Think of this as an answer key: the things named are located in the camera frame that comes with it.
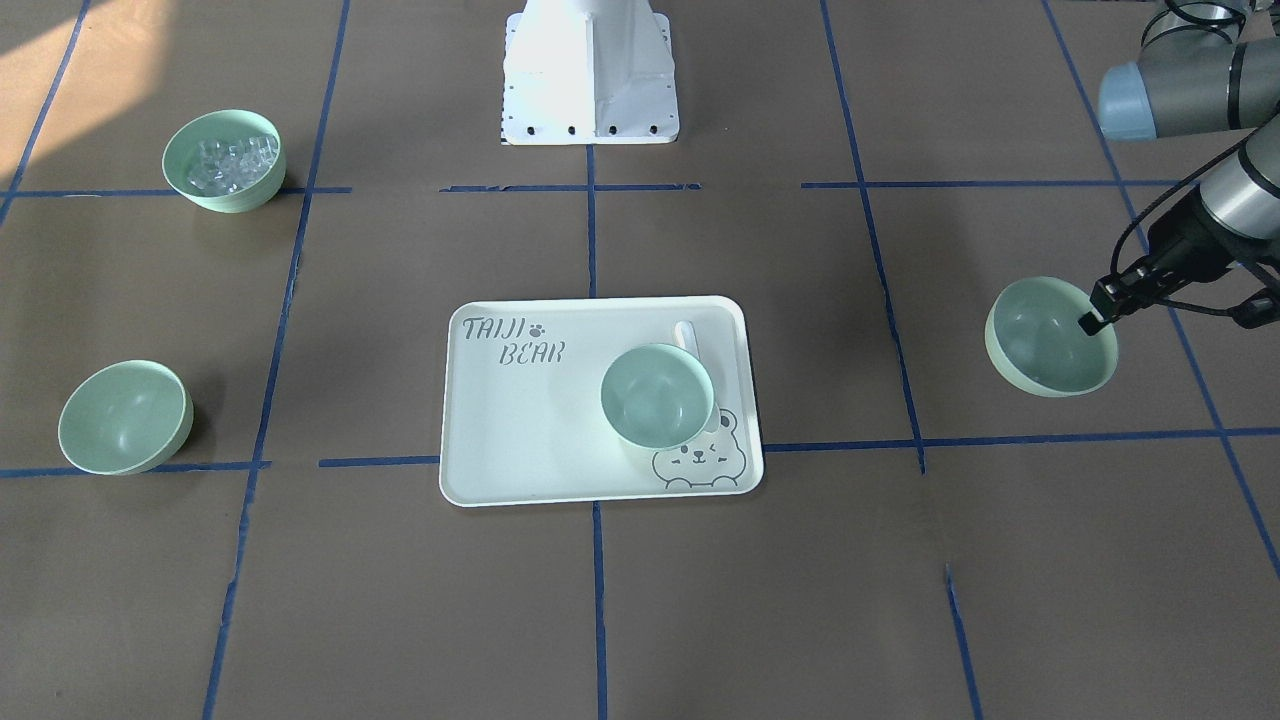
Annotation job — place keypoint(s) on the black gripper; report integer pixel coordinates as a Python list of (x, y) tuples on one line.
[(1186, 237)]

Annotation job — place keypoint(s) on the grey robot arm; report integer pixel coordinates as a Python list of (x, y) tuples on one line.
[(1195, 74)]

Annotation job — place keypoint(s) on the green bowl on tray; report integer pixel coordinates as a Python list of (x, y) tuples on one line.
[(657, 396)]

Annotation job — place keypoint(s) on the pale green bear tray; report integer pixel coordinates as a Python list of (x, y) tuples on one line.
[(522, 419)]

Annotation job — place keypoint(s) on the green bowl with ice cubes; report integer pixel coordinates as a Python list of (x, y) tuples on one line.
[(230, 161)]

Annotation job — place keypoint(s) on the green bowl front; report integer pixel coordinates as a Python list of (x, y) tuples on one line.
[(127, 418)]

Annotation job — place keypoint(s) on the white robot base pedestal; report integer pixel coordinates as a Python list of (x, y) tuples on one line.
[(588, 73)]

